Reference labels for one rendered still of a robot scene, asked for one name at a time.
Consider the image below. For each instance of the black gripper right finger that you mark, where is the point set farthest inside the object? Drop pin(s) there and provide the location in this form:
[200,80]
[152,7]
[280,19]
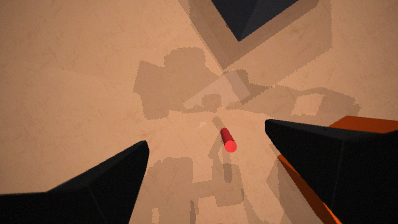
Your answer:
[354,173]

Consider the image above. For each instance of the red peg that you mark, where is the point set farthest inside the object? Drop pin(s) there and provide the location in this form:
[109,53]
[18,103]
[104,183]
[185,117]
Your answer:
[228,141]

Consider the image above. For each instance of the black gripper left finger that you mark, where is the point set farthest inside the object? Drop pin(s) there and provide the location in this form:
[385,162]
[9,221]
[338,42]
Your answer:
[104,194]

